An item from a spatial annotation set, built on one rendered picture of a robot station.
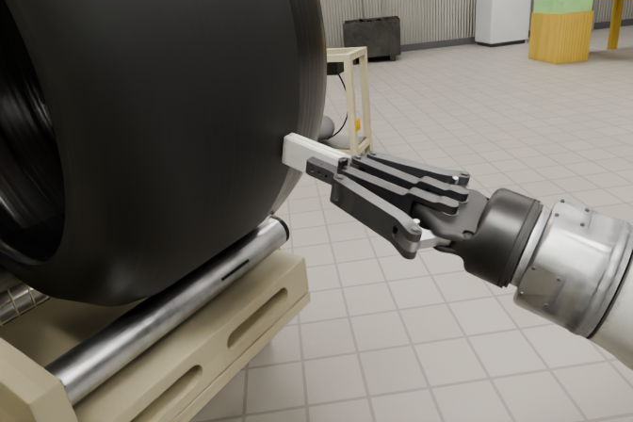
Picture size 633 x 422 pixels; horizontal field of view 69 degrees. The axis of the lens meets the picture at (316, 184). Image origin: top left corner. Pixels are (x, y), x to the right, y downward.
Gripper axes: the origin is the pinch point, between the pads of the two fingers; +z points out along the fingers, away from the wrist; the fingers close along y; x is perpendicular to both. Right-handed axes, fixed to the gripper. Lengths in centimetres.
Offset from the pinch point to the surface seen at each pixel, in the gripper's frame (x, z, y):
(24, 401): 14.0, 7.5, 26.7
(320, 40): -9.4, 4.6, -6.1
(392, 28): 136, 290, -670
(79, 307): 35.5, 33.4, 9.0
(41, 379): 14.0, 8.3, 24.8
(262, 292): 22.4, 6.2, -1.0
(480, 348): 106, -18, -96
